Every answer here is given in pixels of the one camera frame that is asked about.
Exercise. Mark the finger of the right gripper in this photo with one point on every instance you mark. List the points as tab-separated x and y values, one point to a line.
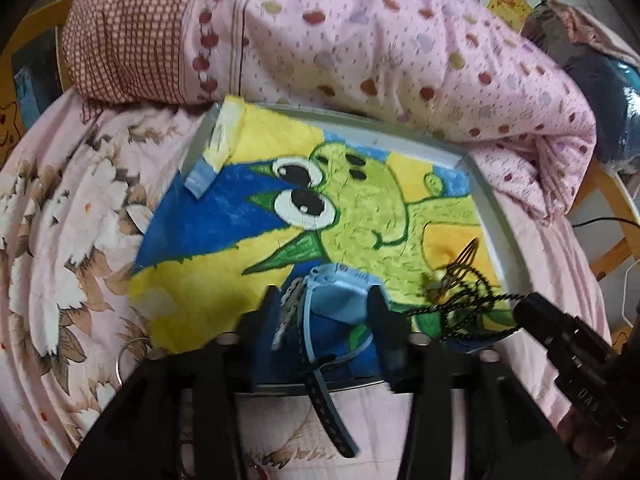
570	343

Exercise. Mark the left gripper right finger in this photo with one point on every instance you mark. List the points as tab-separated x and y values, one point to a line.
390	332

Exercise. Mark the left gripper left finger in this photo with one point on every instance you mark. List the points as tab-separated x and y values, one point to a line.
256	331

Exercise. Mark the blue kids smartwatch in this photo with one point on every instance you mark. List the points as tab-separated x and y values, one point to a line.
338	294

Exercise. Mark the person's right hand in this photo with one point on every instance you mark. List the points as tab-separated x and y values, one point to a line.
600	457

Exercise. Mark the grey tray box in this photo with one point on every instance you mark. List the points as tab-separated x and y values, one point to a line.
284	377

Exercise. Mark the green monster drawing paper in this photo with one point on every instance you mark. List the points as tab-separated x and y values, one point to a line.
272	197

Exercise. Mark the pink floral bed sheet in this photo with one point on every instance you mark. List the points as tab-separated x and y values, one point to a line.
75	201

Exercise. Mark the pink dotted rolled quilt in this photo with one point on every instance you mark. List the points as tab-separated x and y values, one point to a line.
447	67

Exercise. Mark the yellow wooden bed rail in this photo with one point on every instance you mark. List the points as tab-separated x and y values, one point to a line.
33	72

